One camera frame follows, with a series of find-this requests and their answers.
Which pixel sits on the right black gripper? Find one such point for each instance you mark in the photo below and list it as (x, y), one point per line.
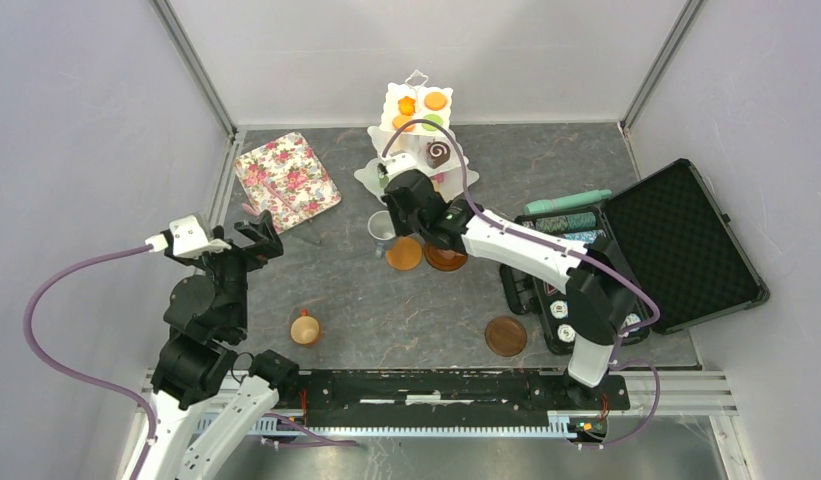
(229, 268)

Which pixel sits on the pink-tipped metal tongs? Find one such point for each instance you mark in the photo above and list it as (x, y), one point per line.
(286, 217)

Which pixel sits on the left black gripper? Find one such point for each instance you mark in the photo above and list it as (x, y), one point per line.
(416, 207)

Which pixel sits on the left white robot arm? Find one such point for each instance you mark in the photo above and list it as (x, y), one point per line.
(207, 316)

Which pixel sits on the orange star pastry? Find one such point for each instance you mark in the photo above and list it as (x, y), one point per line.
(407, 106)

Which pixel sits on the white mug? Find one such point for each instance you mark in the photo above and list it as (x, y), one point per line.
(381, 229)

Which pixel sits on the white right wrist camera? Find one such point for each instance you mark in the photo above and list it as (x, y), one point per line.
(394, 164)

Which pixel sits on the dark brown wooden coaster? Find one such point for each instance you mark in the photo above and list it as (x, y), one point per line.
(505, 336)

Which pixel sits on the orange round macaron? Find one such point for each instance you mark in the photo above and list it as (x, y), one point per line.
(435, 100)
(401, 120)

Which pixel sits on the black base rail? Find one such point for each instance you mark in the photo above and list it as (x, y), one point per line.
(448, 398)

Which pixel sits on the floral rectangular tray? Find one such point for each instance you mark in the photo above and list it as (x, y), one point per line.
(291, 166)

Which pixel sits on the white three-tier dessert stand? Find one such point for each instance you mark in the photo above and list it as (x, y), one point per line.
(413, 138)

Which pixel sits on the black open carrying case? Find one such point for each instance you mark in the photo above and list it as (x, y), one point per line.
(680, 247)

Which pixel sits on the orange mug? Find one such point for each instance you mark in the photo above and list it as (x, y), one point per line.
(305, 330)

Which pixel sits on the green round macaron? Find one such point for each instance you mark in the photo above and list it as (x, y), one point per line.
(432, 122)

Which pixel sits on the large brown wooden saucer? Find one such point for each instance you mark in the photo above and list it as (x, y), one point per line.
(443, 260)

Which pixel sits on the chocolate swirl roll cake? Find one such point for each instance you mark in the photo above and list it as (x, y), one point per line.
(437, 154)

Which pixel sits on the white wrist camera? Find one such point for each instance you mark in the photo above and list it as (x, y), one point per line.
(187, 238)
(394, 164)

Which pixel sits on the green chip stack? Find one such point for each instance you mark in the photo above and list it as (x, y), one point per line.
(566, 223)

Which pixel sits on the teal cylindrical handle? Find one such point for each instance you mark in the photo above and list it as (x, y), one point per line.
(573, 201)

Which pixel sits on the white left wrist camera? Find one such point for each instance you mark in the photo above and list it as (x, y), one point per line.
(187, 238)

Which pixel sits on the light blue chip stack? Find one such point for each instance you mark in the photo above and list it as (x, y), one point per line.
(588, 236)

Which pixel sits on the light orange wooden coaster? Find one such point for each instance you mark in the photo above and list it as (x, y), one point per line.
(405, 254)

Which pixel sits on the loose white poker chips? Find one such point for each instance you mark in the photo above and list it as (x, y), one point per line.
(563, 331)

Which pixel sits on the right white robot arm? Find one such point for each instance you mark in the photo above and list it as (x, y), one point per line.
(598, 295)

